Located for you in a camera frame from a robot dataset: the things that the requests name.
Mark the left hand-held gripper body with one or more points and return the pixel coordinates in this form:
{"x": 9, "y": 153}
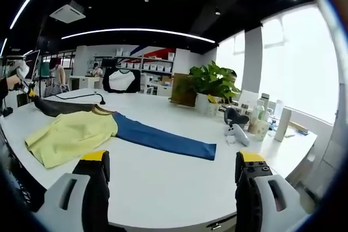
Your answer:
{"x": 23, "y": 70}

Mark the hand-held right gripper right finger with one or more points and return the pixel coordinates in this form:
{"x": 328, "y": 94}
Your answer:
{"x": 250, "y": 188}

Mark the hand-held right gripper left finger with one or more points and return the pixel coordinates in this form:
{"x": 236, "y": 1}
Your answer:
{"x": 92, "y": 188}

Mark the yellow blue black garment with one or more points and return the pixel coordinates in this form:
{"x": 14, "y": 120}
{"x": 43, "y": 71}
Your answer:
{"x": 76, "y": 131}

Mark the person's left hand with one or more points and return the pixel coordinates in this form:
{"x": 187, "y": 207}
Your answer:
{"x": 15, "y": 84}

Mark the open laptop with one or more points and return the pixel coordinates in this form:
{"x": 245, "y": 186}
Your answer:
{"x": 33, "y": 63}

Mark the black table clamp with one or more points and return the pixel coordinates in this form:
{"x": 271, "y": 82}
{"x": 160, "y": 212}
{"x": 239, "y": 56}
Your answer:
{"x": 7, "y": 112}

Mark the white game controller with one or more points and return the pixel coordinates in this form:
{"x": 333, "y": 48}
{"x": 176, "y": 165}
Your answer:
{"x": 239, "y": 134}

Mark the patterned paper cup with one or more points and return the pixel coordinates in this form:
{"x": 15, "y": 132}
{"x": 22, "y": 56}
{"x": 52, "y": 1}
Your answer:
{"x": 261, "y": 130}

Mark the black headset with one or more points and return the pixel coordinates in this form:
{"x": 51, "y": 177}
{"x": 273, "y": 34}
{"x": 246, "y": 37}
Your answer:
{"x": 235, "y": 116}

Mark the ceiling air conditioner unit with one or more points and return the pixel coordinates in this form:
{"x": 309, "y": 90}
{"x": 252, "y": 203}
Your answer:
{"x": 68, "y": 12}

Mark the green label bottle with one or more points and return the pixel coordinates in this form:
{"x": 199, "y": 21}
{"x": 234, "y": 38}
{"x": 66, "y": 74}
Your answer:
{"x": 259, "y": 111}

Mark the black monitor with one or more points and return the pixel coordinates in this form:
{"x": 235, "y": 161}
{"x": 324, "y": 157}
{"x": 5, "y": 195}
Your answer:
{"x": 108, "y": 63}

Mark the black and white raglan shirt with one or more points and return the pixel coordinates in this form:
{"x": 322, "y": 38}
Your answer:
{"x": 121, "y": 81}

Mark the white card stand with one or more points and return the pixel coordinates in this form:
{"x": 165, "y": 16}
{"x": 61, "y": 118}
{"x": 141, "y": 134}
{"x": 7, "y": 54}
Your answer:
{"x": 248, "y": 97}

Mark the green potted plant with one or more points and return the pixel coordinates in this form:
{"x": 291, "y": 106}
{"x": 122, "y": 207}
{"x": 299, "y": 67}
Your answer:
{"x": 212, "y": 78}

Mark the shelving with white boxes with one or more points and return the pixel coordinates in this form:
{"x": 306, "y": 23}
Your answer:
{"x": 152, "y": 65}

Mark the narrow window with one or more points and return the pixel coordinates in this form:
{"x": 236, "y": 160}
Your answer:
{"x": 231, "y": 58}

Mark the wide window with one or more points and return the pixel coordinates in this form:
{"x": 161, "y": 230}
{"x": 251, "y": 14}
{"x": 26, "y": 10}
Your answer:
{"x": 299, "y": 61}

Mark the black ceiling spotlight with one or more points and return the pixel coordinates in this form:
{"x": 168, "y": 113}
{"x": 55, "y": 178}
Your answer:
{"x": 217, "y": 12}

